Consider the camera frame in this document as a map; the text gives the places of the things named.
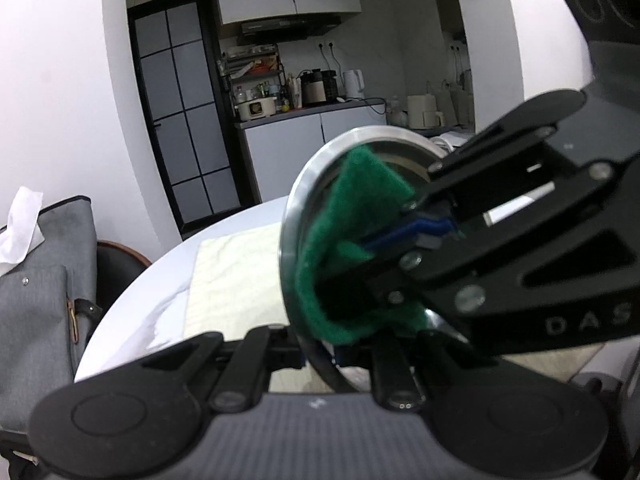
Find green scouring pad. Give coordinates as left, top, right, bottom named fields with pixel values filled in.
left=294, top=146, right=427, bottom=347

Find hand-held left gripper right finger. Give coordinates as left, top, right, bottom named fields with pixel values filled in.
left=370, top=329, right=501, bottom=412

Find dark chair with brown rim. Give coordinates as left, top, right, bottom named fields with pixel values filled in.
left=95, top=241, right=152, bottom=342

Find white base cabinet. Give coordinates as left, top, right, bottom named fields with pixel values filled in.
left=234, top=100, right=389, bottom=207

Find white tissue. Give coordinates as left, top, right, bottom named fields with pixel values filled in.
left=0, top=186, right=45, bottom=266

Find metal kitchen storage rack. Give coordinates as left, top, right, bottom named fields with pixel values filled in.
left=217, top=44, right=286, bottom=111

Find cream rice cooker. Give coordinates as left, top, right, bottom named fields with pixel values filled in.
left=234, top=97, right=279, bottom=122

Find cream countertop appliance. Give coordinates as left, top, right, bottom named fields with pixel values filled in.
left=406, top=93, right=446, bottom=130

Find grey fabric bag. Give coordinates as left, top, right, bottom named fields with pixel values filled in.
left=0, top=196, right=104, bottom=437

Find cream cloth mat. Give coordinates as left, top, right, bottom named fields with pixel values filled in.
left=185, top=224, right=607, bottom=394

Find black framed glass door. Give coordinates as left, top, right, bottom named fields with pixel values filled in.
left=127, top=0, right=249, bottom=234

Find black range hood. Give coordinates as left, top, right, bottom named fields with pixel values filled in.
left=237, top=14, right=344, bottom=46

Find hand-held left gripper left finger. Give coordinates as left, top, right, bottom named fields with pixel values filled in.
left=141, top=326, right=304, bottom=414

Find black coffee machine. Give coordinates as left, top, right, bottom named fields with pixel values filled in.
left=298, top=68, right=339, bottom=107

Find stainless steel bowl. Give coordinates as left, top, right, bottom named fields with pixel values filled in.
left=278, top=126, right=473, bottom=395

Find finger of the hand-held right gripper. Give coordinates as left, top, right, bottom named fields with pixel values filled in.
left=316, top=165, right=628, bottom=327
left=365, top=89, right=628, bottom=251

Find white electric kettle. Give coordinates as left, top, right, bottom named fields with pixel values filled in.
left=342, top=69, right=366, bottom=101

